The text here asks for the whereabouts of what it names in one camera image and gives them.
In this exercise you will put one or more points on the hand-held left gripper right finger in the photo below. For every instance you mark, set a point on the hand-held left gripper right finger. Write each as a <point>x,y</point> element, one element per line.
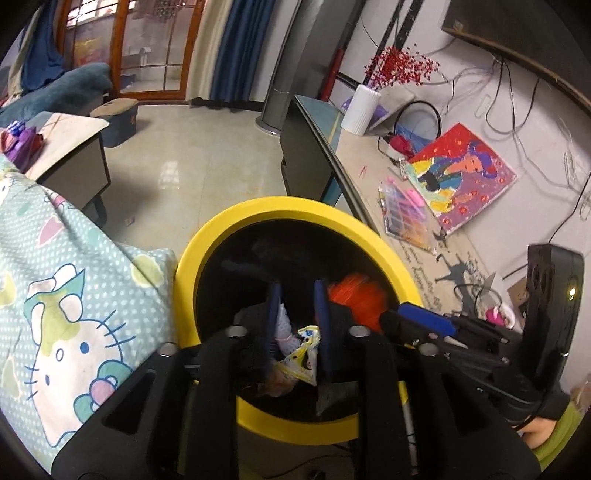
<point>323,323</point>

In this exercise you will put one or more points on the glass top television cabinet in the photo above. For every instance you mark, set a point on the glass top television cabinet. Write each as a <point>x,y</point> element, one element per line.
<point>369,184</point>

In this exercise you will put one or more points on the purple cloth pile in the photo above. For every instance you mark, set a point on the purple cloth pile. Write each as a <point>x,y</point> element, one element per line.
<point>23,143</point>

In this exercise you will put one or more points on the yellow rimmed black bin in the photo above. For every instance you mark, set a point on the yellow rimmed black bin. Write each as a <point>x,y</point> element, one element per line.
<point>277,207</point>

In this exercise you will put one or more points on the cat print blanket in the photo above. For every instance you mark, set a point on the cat print blanket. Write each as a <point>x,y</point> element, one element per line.
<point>69,286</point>

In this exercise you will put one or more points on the blue beige curtain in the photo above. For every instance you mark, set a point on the blue beige curtain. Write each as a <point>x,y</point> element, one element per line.
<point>41,55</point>
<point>240,46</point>

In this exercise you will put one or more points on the white vase red berries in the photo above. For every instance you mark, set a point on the white vase red berries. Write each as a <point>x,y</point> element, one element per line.
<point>392,98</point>

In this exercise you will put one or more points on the white top coffee table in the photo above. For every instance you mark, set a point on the white top coffee table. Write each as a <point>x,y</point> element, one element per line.
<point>60,134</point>

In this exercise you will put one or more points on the orange red mesh bag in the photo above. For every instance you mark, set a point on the orange red mesh bag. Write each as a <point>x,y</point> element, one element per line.
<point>358,295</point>

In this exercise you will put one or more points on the blue storage stool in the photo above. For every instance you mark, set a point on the blue storage stool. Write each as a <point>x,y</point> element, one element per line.
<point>115,120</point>

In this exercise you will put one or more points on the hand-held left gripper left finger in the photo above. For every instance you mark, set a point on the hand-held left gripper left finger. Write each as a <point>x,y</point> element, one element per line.
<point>274,323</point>

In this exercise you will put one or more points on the white ribbed vase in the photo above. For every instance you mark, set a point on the white ribbed vase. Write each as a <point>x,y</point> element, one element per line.
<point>360,110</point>

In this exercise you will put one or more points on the wall mounted television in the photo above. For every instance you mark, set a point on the wall mounted television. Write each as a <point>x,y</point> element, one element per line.
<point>508,23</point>

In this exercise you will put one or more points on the colour pen box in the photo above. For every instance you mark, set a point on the colour pen box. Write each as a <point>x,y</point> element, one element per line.
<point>406,217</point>

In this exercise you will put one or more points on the silver tower air conditioner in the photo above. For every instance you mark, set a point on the silver tower air conditioner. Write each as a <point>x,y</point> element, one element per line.
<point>295,69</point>

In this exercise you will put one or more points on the yellow snack wrapper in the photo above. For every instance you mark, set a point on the yellow snack wrapper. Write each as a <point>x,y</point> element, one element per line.
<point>302,357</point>

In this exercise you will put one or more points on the blue heart print sofa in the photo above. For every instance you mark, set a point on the blue heart print sofa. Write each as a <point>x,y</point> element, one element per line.
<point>69,87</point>

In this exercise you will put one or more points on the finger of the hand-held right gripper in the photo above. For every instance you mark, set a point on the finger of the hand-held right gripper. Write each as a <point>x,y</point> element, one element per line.
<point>397,330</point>
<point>425,317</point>

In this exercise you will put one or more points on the pink white toy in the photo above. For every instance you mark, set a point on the pink white toy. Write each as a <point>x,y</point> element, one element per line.
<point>496,316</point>

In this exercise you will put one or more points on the wooden glass sliding door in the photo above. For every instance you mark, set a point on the wooden glass sliding door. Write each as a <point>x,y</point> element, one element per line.
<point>152,46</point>

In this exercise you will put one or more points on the person's right forearm green sleeve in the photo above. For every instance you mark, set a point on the person's right forearm green sleeve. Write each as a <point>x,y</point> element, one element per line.
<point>563,434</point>

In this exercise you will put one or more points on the colourful figure painting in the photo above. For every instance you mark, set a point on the colourful figure painting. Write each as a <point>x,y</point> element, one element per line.
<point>461,180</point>

